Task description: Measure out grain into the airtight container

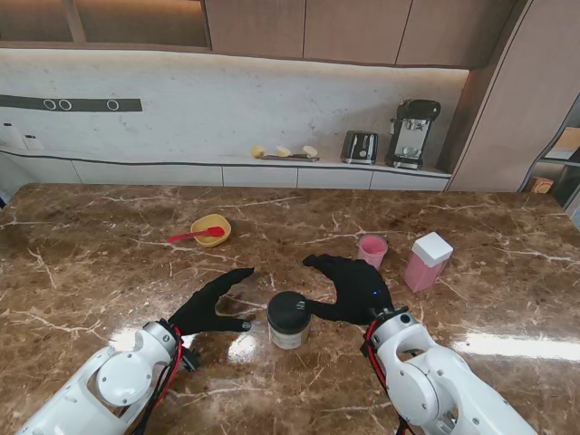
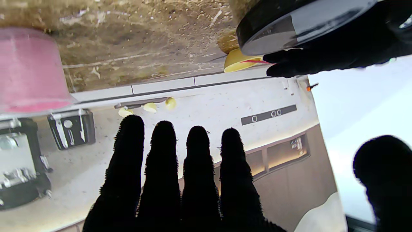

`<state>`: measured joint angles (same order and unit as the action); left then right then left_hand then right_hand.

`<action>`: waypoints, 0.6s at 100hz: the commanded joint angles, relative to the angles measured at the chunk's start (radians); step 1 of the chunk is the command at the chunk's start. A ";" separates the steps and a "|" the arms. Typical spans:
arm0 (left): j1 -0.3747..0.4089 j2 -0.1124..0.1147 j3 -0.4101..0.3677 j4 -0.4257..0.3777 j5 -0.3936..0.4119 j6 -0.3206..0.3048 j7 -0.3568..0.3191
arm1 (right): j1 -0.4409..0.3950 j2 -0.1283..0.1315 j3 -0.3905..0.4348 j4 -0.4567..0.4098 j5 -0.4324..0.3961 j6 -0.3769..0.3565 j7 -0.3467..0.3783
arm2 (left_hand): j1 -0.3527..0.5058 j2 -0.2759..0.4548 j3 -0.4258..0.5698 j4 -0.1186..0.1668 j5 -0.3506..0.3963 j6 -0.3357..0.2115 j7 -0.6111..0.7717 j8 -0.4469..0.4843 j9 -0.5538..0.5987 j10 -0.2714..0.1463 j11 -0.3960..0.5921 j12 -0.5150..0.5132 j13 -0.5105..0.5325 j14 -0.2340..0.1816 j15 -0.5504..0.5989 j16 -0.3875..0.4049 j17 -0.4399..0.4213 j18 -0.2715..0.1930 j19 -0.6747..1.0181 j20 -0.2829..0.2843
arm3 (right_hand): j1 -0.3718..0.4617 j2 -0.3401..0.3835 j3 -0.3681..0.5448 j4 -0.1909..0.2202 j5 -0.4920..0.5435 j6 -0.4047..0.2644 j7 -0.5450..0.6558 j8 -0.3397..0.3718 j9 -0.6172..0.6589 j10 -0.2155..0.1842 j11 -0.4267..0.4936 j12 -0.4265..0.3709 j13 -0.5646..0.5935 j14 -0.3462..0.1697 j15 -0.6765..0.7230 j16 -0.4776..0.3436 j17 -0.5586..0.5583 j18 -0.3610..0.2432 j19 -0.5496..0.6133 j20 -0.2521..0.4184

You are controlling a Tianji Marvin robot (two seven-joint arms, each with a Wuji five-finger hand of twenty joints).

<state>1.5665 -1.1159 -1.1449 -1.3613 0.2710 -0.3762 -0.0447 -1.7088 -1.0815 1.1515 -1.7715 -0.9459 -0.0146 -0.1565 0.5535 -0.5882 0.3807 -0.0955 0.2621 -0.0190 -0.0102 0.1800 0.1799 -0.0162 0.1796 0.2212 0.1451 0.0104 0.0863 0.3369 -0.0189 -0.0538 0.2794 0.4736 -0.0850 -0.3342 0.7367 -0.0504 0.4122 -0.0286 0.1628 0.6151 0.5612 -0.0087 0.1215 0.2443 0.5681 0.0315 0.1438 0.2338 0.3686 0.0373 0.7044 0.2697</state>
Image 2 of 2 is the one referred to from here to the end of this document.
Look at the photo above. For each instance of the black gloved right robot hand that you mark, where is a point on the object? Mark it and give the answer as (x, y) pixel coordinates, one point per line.
(161, 193)

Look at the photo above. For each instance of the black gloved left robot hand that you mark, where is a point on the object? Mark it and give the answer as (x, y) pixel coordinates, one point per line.
(354, 48)

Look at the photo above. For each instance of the red plastic scoop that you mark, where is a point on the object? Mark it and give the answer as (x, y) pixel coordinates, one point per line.
(254, 61)

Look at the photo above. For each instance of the black wall socket strip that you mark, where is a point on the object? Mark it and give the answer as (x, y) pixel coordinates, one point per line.
(267, 115)

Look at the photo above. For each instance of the yellow lemon piece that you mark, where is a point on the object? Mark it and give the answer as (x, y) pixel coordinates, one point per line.
(150, 107)
(170, 103)
(125, 111)

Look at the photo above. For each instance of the pink measuring cup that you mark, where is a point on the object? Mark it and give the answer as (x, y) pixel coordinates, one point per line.
(29, 71)

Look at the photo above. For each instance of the black round jar lid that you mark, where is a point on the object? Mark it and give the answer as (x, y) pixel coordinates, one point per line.
(289, 25)

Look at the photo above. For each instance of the open lit wall cabinet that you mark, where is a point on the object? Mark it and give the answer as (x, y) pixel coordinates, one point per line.
(283, 151)

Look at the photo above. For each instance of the clear labelled grain jar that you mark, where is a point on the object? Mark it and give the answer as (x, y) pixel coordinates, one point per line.
(241, 8)

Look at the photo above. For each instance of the yellow plastic bowl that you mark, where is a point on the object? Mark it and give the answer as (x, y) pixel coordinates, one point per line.
(236, 62)

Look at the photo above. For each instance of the white counter with drawers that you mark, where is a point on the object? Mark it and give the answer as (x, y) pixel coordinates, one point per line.
(161, 87)

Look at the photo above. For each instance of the black espresso machine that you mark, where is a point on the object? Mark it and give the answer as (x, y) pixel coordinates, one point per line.
(19, 164)

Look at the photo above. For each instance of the dark wooden cutting board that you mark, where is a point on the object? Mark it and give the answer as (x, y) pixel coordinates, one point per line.
(141, 102)

